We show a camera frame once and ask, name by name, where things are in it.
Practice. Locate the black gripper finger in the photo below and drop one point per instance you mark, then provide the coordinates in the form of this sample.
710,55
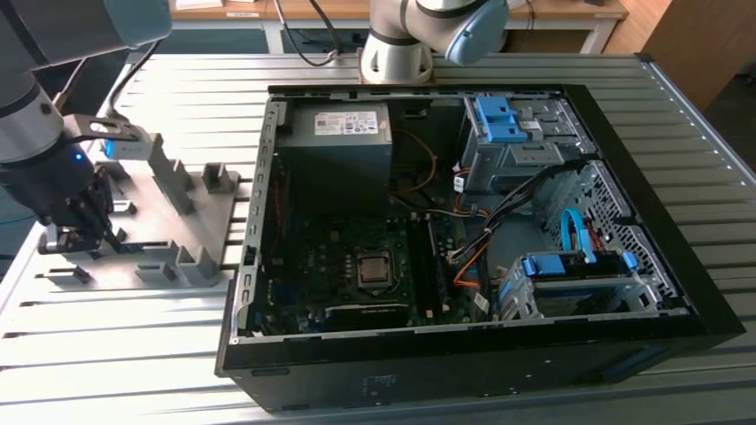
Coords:
79,221
102,203

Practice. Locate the blue-green RAM stick with label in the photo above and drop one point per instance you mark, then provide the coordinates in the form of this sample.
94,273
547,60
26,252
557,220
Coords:
133,250

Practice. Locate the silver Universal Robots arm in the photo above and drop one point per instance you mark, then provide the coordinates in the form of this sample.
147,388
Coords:
23,124

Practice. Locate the black RAM slot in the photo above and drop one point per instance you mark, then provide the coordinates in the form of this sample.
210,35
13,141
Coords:
418,265

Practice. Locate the grey parts rack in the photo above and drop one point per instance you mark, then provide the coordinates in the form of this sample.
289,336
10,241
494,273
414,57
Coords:
178,230

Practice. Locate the dark green motherboard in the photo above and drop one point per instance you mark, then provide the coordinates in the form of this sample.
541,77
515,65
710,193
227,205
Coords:
314,265

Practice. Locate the grey power supply unit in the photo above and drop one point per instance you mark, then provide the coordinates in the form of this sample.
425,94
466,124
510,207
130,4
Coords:
337,168

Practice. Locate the white box on desk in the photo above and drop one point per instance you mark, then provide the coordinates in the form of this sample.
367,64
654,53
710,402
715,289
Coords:
198,3

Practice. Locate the silver CPU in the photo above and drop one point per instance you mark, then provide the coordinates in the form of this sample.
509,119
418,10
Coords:
374,270

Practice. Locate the black CPU socket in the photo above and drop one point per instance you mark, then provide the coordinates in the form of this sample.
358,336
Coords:
375,290

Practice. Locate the black graphics card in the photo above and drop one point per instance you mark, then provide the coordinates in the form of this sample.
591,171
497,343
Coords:
366,315

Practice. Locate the blue disk carrier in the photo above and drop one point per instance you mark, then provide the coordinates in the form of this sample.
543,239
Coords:
505,297
550,265

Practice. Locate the black open PC case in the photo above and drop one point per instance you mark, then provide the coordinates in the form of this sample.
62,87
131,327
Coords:
473,367

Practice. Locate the grey metal drive cage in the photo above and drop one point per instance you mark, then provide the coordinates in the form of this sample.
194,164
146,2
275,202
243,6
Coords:
531,155

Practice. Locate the grey metal disk bay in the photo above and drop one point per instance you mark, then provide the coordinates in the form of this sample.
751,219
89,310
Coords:
591,288

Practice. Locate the wooden cabinet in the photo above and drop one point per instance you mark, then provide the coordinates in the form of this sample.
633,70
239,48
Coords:
697,44

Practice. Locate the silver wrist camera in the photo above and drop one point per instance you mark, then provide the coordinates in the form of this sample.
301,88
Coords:
133,150

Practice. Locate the blue drive latch bracket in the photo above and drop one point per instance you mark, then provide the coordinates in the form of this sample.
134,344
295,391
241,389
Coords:
494,116

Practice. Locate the wooden desk with white frame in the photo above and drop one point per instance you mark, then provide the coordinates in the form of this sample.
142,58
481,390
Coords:
562,12

